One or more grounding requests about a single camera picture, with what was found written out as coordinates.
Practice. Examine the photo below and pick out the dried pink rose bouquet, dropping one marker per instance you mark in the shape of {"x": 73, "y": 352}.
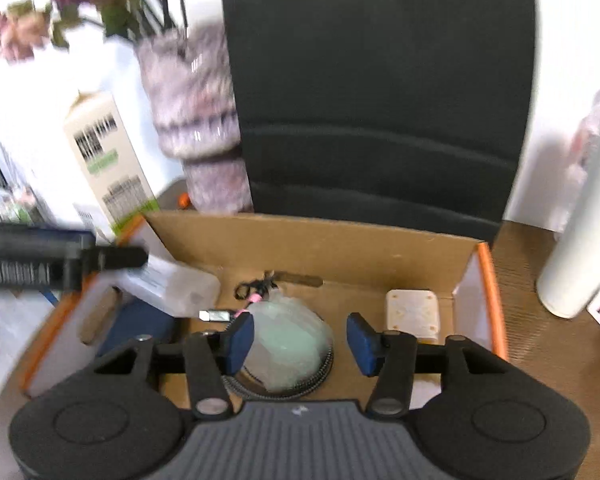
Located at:
{"x": 26, "y": 27}

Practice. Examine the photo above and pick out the clear plastic bottle white label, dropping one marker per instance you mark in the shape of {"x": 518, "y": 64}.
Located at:
{"x": 175, "y": 288}

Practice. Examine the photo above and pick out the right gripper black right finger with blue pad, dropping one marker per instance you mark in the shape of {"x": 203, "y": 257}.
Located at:
{"x": 395, "y": 358}

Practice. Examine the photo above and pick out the black key ring clip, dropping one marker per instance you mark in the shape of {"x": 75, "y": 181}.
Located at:
{"x": 256, "y": 290}

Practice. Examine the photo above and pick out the white thermos grey lid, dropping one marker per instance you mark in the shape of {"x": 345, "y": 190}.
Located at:
{"x": 571, "y": 276}

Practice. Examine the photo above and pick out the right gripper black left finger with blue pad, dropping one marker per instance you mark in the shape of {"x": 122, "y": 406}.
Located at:
{"x": 204, "y": 358}

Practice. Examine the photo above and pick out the red orange cardboard box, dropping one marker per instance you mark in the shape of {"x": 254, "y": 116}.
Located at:
{"x": 358, "y": 264}

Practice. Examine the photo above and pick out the white square plastic case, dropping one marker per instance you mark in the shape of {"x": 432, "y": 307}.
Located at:
{"x": 414, "y": 311}

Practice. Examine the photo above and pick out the white milk carton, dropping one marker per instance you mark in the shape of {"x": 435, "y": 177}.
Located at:
{"x": 117, "y": 186}

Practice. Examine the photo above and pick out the silver usb stick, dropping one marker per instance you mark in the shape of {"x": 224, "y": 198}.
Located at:
{"x": 216, "y": 316}

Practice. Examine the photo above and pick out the black paper shopping bag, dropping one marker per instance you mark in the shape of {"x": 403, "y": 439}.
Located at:
{"x": 404, "y": 113}

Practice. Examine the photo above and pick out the pink marbled ceramic vase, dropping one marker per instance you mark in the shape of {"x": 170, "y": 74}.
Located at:
{"x": 186, "y": 76}

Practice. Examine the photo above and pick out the dark blue flat case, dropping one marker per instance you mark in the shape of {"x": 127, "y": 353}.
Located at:
{"x": 137, "y": 318}

